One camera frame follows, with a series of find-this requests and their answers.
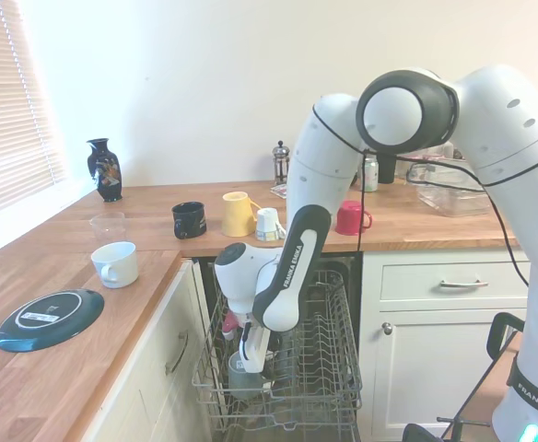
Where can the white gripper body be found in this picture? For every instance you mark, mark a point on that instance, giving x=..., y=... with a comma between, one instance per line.
x=253, y=352

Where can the grey ceramic mug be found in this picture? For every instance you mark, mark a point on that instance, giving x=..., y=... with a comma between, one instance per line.
x=243, y=386

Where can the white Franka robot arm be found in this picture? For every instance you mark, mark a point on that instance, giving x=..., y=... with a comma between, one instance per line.
x=324, y=152

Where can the built-in dishwasher body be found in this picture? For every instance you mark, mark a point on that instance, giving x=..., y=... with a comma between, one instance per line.
x=338, y=262

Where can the yellow mug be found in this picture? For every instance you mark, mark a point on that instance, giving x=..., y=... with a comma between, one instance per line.
x=237, y=214

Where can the black mug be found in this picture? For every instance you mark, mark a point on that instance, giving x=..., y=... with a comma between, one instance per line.
x=190, y=218

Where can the red mug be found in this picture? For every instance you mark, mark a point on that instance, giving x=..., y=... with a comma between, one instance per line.
x=348, y=218

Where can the pink item in rack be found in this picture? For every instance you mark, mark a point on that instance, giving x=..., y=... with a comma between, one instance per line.
x=230, y=326

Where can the white cabinet with drawers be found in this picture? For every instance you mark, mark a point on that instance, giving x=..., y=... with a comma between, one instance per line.
x=149, y=391

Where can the small white printed cup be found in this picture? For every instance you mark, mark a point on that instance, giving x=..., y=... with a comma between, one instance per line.
x=266, y=225

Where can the silver round cabinet knob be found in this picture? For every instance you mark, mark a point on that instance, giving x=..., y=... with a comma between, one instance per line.
x=387, y=328

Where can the white wide cup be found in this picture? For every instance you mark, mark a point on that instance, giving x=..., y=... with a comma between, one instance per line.
x=119, y=264

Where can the red white paper packet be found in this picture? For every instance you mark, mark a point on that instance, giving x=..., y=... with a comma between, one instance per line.
x=279, y=191

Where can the white cabinet with round knob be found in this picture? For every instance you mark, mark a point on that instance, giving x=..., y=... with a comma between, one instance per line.
x=435, y=368

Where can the glass French press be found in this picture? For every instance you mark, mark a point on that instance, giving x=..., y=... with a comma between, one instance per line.
x=280, y=166

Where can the clear glass bowl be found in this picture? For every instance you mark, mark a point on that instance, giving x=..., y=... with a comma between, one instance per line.
x=108, y=228

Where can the dark teal plate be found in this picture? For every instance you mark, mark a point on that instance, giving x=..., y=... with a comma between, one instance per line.
x=48, y=317

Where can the green white drink can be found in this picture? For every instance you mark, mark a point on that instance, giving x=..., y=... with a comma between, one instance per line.
x=371, y=175

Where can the black shaker bottle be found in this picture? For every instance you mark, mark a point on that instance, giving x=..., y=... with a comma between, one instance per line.
x=387, y=170

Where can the black painted vase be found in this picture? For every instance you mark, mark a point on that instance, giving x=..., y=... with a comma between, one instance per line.
x=105, y=175

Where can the black clamp stand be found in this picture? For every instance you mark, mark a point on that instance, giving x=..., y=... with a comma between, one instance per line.
x=493, y=340

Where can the clear plastic lidded container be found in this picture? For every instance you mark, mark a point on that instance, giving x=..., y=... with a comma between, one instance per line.
x=453, y=198

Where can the beige venetian blind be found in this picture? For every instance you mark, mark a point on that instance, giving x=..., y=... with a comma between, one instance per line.
x=6, y=115

